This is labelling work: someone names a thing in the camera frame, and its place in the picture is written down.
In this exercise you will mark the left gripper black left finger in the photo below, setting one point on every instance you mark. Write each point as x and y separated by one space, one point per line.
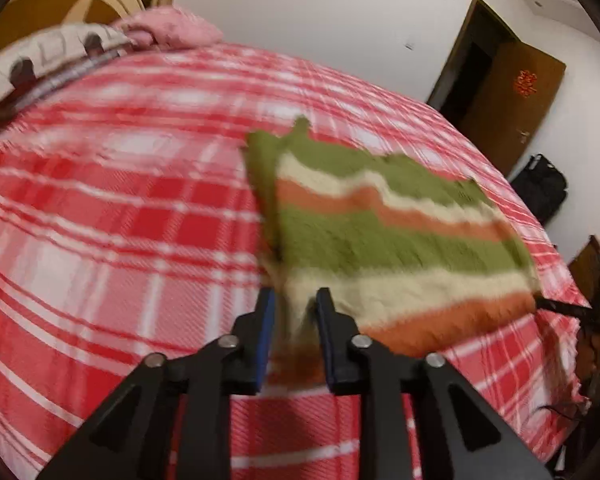
172 416

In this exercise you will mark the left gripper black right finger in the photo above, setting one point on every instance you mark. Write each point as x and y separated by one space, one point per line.
419 418

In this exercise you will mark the green striped knit sweater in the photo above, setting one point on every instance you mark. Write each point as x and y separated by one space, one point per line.
420 262

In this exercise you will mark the red plaid bed sheet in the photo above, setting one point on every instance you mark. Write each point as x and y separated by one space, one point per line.
127 225

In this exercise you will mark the black bag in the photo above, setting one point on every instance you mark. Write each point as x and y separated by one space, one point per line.
542 188

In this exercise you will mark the brown wooden door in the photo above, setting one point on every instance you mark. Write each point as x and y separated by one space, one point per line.
500 122

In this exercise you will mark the red door ornament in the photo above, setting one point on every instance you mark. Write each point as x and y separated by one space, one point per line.
524 83

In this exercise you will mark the white patterned pillow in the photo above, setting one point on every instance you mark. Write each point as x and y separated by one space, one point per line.
40 54

